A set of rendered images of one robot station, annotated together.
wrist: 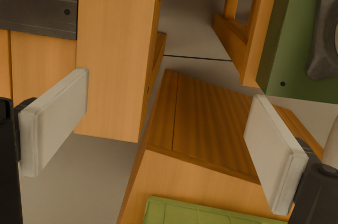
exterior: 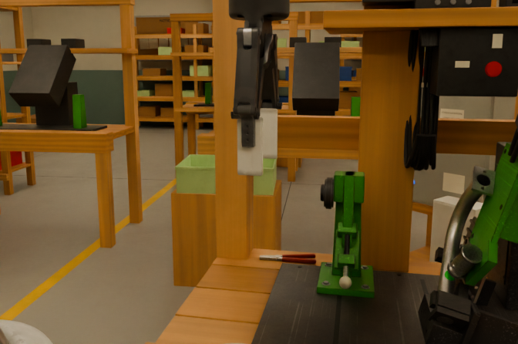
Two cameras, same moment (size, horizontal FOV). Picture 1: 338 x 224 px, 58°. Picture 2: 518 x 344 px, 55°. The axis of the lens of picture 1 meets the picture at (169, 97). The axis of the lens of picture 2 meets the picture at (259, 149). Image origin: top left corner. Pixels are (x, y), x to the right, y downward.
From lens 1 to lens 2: 0.62 m
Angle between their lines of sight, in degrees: 77
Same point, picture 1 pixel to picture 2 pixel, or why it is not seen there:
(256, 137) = (249, 153)
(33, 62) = (227, 332)
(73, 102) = (268, 139)
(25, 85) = (206, 325)
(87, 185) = not seen: outside the picture
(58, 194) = not seen: outside the picture
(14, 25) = (264, 320)
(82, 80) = (274, 149)
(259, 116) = (258, 156)
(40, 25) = (264, 334)
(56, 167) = not seen: outside the picture
